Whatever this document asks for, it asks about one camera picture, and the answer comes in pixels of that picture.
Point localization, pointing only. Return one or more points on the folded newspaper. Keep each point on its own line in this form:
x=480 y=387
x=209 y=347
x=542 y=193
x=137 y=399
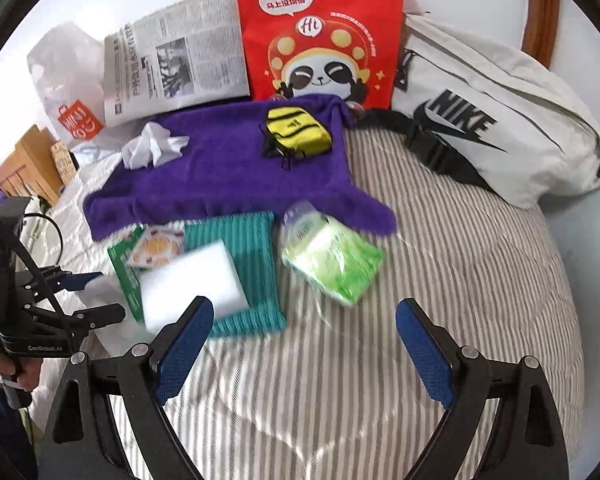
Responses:
x=180 y=60

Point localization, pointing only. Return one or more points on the white plastic bag orange logo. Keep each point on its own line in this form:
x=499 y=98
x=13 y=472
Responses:
x=65 y=75

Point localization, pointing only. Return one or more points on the green tissue pack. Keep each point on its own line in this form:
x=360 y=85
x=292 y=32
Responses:
x=330 y=260

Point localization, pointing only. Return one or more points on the white canvas waist bag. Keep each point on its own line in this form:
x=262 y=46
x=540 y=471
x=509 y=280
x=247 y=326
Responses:
x=505 y=110

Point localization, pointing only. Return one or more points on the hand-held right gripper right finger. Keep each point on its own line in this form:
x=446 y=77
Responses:
x=425 y=350

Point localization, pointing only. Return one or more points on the orange fruit print sachet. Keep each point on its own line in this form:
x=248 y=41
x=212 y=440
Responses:
x=155 y=250

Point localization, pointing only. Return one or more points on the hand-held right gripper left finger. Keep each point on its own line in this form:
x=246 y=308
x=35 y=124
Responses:
x=185 y=345

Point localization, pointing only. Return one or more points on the brown cardboard box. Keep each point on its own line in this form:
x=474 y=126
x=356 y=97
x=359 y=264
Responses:
x=35 y=160

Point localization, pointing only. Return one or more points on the purple towel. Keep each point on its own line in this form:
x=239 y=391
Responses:
x=220 y=175

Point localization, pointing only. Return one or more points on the teal sponge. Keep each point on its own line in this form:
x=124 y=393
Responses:
x=252 y=260

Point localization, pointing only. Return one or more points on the white socks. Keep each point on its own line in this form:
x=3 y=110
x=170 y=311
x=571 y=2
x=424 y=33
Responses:
x=147 y=150

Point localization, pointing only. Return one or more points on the green wipes packet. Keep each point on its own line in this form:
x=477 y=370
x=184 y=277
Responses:
x=122 y=270

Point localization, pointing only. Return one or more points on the person's left forearm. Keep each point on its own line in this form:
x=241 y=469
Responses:
x=2 y=435

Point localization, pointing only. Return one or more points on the red panda print paper bag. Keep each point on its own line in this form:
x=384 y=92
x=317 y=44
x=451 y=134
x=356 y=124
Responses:
x=320 y=35

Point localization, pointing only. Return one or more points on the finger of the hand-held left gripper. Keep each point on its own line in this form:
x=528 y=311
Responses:
x=77 y=281
x=100 y=316

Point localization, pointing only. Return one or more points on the wooden headboard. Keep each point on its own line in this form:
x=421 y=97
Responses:
x=542 y=20

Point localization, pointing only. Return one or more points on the person's left hand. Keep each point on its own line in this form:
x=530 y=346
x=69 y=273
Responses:
x=10 y=372

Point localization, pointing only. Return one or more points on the striped bed quilt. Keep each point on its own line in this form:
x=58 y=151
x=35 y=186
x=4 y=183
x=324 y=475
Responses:
x=430 y=260

